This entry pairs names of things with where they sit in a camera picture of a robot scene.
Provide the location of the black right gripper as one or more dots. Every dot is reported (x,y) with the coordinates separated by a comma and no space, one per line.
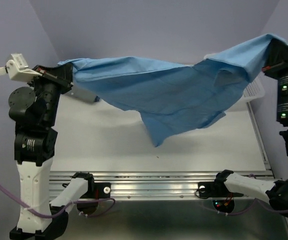
(285,58)

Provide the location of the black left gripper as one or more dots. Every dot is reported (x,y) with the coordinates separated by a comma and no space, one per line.
(62,74)

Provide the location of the light blue long sleeve shirt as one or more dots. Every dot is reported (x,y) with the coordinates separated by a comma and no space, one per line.
(174,98)

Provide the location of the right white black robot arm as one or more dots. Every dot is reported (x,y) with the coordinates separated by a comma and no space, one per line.
(275,193)

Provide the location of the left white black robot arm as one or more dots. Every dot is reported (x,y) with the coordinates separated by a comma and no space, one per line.
(33,108)

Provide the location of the folded grey button shirt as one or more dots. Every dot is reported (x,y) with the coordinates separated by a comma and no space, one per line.
(83,95)

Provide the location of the white plastic mesh basket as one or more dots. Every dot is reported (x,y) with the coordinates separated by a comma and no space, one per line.
(253,90)

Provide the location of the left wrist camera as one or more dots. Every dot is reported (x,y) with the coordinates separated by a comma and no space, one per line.
(17,69)

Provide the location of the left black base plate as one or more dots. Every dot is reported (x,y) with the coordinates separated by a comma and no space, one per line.
(98,190)

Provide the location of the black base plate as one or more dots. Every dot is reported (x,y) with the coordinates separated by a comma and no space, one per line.
(211,189)
(98,190)

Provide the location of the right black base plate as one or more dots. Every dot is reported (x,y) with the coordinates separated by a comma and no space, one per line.
(211,189)

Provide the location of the aluminium mounting rail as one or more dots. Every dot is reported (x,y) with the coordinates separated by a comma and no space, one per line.
(150,186)

